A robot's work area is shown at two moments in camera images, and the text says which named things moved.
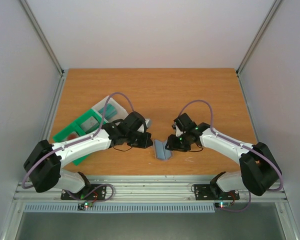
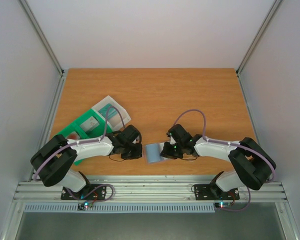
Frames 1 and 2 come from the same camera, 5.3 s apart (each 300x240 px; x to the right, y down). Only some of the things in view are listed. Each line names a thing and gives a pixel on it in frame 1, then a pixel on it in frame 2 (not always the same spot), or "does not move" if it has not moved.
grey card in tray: x=90 y=124 does not move
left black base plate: x=91 y=192 does not move
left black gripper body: x=136 y=142 → x=130 y=153
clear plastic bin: x=113 y=111 does not move
